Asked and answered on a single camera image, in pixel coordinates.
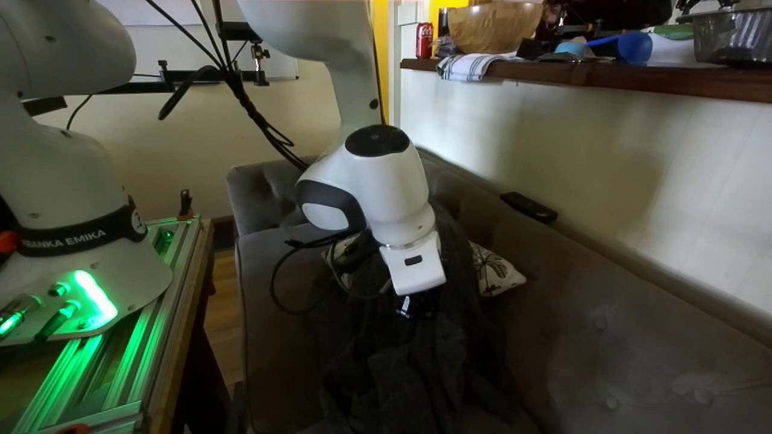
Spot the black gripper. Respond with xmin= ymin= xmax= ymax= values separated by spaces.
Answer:
xmin=396 ymin=292 xmax=431 ymax=323

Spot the dark grey knit cloth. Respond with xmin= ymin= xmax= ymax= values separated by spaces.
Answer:
xmin=281 ymin=199 xmax=526 ymax=434

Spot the large white floral pillow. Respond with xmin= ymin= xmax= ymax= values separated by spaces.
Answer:
xmin=329 ymin=234 xmax=529 ymax=298

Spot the black remote control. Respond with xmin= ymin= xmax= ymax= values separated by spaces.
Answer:
xmin=499 ymin=189 xmax=560 ymax=227

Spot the grey tufted sofa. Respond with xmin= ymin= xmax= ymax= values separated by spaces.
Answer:
xmin=224 ymin=147 xmax=772 ymax=434

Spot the striped kitchen towel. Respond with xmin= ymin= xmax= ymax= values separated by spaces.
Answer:
xmin=437 ymin=51 xmax=516 ymax=85

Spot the red soda can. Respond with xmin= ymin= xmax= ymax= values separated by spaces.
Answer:
xmin=416 ymin=21 xmax=437 ymax=62

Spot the wooden bowl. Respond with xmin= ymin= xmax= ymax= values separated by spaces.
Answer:
xmin=446 ymin=0 xmax=545 ymax=54

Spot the blue plastic cup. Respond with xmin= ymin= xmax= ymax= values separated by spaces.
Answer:
xmin=586 ymin=30 xmax=655 ymax=68

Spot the aluminium foil tray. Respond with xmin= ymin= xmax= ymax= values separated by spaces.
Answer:
xmin=691 ymin=4 xmax=772 ymax=68

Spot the small dark post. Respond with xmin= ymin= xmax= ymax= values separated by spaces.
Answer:
xmin=176 ymin=187 xmax=199 ymax=223

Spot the yellow door frame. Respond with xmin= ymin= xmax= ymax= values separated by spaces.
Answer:
xmin=370 ymin=0 xmax=396 ymax=128

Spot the aluminium frame robot table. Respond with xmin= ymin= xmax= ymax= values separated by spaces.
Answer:
xmin=0 ymin=215 xmax=218 ymax=434

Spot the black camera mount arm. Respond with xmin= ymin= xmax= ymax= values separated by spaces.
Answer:
xmin=23 ymin=57 xmax=273 ymax=117

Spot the black stereo camera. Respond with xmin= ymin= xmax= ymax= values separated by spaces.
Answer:
xmin=215 ymin=19 xmax=273 ymax=62

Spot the wooden wall shelf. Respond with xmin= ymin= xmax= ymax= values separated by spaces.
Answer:
xmin=398 ymin=54 xmax=772 ymax=106

